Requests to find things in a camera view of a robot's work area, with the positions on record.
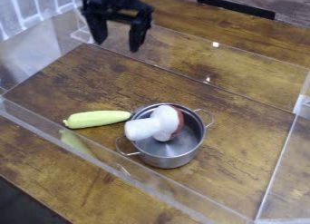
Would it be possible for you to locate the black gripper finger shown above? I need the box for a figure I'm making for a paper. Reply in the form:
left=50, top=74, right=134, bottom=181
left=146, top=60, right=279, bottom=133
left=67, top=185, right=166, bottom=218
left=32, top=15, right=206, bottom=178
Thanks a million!
left=128, top=21, right=151, bottom=53
left=83, top=12, right=108, bottom=44

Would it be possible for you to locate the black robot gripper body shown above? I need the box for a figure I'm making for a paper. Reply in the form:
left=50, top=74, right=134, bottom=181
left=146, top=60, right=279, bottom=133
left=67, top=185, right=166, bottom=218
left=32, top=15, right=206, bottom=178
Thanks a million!
left=79, top=0, right=157, bottom=26

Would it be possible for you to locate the white and brown toy mushroom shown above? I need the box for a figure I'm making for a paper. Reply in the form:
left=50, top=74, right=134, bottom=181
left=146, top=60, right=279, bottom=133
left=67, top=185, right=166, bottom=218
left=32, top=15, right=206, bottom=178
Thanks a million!
left=124, top=105, right=185, bottom=141

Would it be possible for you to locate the silver metal pot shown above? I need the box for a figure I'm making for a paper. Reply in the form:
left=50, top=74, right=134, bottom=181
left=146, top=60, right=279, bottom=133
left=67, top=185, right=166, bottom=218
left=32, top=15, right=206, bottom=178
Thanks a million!
left=116, top=103, right=214, bottom=169

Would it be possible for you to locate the white mesh curtain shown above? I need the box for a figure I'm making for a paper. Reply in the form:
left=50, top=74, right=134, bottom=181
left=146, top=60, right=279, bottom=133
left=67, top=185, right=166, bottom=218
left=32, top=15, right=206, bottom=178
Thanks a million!
left=0, top=0, right=82, bottom=43

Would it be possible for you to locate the black bar in background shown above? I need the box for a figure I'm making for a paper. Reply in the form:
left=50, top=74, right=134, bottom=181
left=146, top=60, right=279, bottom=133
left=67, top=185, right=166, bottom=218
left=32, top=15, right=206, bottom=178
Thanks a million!
left=197, top=0, right=277, bottom=20

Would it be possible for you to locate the yellow-green toy corn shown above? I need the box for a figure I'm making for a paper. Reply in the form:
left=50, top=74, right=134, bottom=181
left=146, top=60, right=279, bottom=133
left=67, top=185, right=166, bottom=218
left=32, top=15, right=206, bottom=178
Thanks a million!
left=63, top=111, right=131, bottom=129

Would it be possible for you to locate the clear acrylic enclosure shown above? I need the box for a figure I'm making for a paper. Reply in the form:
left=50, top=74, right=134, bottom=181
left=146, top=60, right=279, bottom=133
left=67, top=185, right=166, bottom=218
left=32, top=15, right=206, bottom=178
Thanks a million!
left=0, top=0, right=310, bottom=224

